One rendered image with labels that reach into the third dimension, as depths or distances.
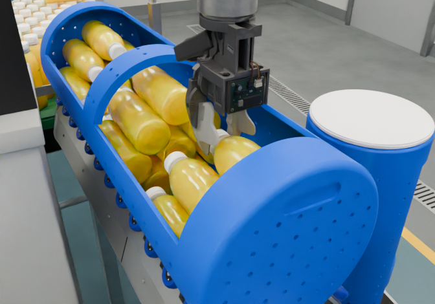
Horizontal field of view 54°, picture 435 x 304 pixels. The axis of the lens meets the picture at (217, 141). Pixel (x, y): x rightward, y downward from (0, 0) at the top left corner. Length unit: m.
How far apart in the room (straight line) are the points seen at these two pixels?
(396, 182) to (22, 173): 0.75
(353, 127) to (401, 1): 4.00
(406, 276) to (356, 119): 1.24
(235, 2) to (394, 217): 0.71
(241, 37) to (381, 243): 0.73
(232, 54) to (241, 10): 0.05
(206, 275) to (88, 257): 1.69
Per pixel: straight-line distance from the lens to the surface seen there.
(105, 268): 1.61
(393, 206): 1.05
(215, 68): 0.55
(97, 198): 1.03
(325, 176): 0.49
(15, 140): 0.78
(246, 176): 0.47
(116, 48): 1.02
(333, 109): 1.05
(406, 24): 4.90
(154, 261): 0.78
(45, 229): 0.91
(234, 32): 0.52
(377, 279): 1.22
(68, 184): 2.62
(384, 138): 0.96
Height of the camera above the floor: 1.50
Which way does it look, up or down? 31 degrees down
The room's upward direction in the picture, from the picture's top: straight up
